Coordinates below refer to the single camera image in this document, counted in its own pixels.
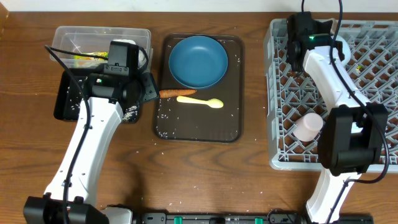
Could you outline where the orange carrot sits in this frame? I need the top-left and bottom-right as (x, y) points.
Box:
(159, 89), (197, 98)

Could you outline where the dark blue plate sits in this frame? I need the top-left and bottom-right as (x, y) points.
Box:
(169, 35), (228, 89)

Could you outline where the white tissue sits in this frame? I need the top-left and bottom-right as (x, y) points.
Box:
(114, 39), (147, 68)

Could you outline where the pink cup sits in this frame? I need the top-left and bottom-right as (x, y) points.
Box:
(293, 113), (323, 142)

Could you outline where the green yellow snack wrapper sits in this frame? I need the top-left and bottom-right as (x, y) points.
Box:
(74, 52), (108, 61)

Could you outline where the light blue rice bowl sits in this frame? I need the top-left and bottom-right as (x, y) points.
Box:
(331, 19), (351, 66)

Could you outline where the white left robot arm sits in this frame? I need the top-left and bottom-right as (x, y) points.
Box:
(23, 39), (160, 223)

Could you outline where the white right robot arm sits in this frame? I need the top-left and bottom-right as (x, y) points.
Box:
(287, 11), (389, 223)

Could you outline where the grey dishwasher rack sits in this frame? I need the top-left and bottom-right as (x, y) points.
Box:
(264, 19), (397, 173)

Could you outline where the yellow spoon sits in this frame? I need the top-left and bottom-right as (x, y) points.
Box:
(177, 96), (224, 109)

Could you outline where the dark brown serving tray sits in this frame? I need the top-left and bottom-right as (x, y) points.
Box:
(154, 35), (244, 143)

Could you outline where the clear plastic bin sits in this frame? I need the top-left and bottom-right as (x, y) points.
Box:
(52, 26), (153, 71)

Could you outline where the black rectangular bin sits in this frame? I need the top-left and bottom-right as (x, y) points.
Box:
(53, 68), (144, 123)

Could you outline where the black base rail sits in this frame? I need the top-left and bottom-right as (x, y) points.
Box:
(133, 211), (374, 224)

